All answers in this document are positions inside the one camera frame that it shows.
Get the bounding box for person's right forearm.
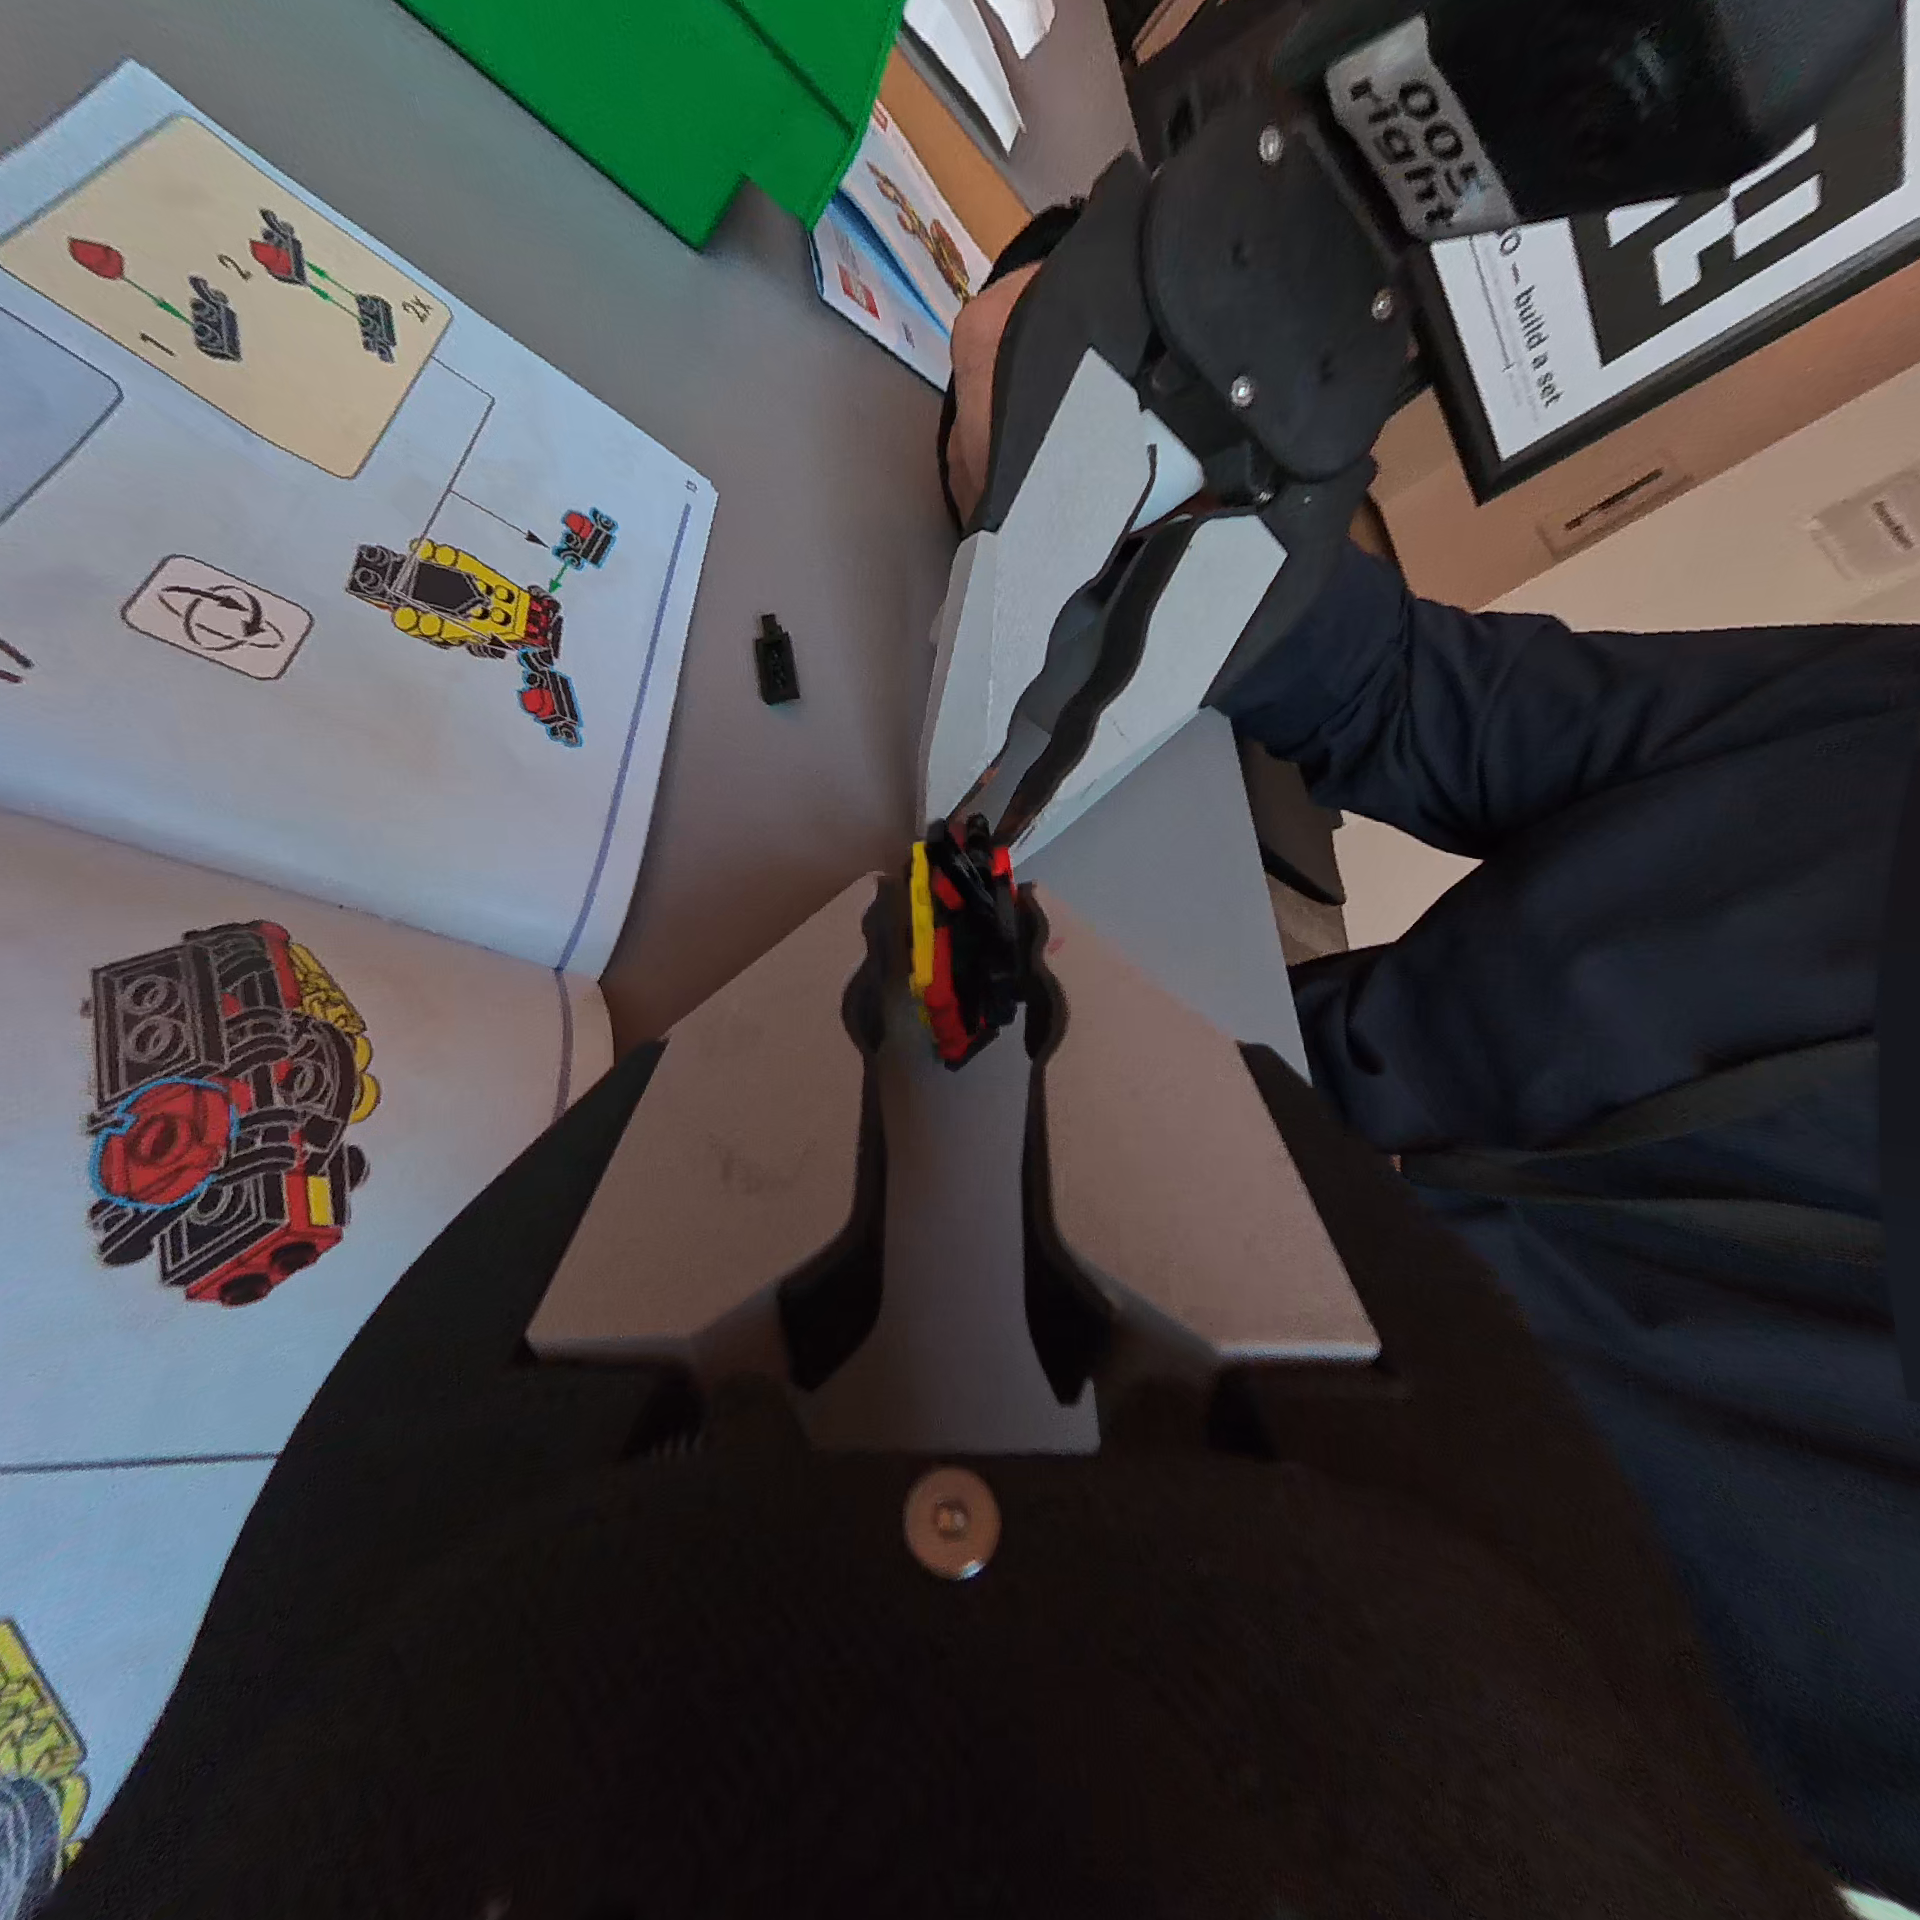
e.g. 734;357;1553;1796
1207;547;1920;1156

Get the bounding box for open lego instruction booklet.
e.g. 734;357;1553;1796
0;59;719;1895

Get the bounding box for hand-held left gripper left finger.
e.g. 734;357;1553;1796
525;871;893;1395

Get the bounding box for brown cardboard sheet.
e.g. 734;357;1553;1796
883;45;1039;242

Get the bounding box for small lego booklets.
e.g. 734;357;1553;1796
809;96;999;396

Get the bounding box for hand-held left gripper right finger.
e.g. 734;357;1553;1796
1019;885;1382;1407

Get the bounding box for crumpled white paper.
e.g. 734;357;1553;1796
899;0;1057;152

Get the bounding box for black red yellow lego model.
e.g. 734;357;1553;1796
903;814;1045;1069

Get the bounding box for person's right hand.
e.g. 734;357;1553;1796
941;256;1050;519

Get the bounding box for cardboard box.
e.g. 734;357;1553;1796
1358;256;1920;632

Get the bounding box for green plastic bin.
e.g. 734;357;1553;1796
398;0;909;250

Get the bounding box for black framed sign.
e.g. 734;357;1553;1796
1410;127;1920;506

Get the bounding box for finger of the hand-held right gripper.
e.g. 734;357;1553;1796
1016;509;1296;859
914;351;1203;829

